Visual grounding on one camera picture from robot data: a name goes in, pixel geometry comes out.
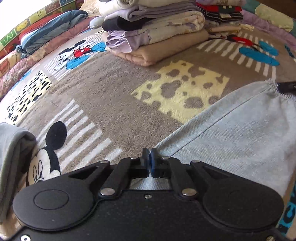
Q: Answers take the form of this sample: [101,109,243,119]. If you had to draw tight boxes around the purple floral quilt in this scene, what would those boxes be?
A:
[1,17,93,100]

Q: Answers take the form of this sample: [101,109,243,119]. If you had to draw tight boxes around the blue folded blanket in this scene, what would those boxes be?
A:
[16,10,88,57]

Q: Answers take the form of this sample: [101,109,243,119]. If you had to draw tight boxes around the floral folded sheet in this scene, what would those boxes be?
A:
[138,11,205,45]

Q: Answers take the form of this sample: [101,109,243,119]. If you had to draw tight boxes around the Mickey Mouse fleece blanket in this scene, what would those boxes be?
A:
[1,30,295,240]

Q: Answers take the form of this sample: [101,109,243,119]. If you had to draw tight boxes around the dark grey folded pants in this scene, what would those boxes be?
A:
[1,123,36,222]

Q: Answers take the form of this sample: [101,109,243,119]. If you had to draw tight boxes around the colourful alphabet play mat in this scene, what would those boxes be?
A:
[1,1,84,58]

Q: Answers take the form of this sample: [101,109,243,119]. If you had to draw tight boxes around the light grey sweatpants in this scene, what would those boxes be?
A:
[129,78,296,197]

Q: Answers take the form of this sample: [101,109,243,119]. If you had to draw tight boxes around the tan folded blanket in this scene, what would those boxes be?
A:
[106,29,209,67]

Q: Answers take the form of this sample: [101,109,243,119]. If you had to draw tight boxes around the black striped folded garment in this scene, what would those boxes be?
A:
[196,2,243,24]

